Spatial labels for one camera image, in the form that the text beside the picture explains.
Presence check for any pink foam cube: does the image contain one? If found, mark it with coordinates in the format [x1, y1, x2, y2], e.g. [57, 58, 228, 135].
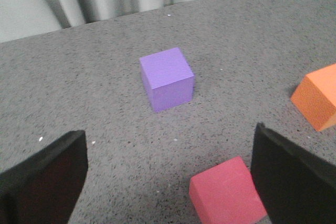
[189, 156, 267, 223]

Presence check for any purple foam cube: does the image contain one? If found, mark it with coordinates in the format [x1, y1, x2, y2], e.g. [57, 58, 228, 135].
[139, 47, 195, 112]

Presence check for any orange foam cube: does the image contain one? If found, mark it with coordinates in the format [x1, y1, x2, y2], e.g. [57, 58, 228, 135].
[290, 64, 335, 132]

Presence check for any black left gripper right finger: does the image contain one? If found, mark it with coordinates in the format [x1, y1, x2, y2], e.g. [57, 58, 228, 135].
[251, 123, 335, 223]

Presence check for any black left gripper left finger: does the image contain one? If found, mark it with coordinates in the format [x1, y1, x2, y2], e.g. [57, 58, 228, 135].
[1, 130, 88, 223]

